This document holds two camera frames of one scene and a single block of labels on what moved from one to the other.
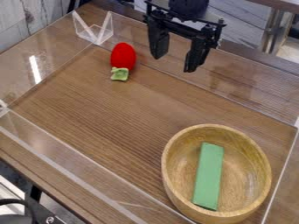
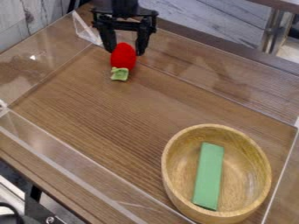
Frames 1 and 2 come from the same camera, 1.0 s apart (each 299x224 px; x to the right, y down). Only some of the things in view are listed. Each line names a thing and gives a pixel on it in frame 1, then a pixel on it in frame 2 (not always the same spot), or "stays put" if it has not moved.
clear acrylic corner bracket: [95, 34] stays put
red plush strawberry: [123, 59] stays put
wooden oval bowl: [216, 173] stays put
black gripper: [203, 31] → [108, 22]
